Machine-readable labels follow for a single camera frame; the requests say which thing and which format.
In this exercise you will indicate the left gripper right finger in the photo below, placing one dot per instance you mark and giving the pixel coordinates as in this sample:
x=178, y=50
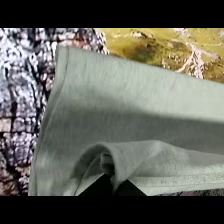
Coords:
x=128, y=190

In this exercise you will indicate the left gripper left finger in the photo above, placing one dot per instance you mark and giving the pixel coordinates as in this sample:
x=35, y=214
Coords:
x=98, y=187

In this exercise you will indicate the pale green T-shirt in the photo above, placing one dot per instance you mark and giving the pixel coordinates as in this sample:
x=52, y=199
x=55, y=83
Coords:
x=126, y=110

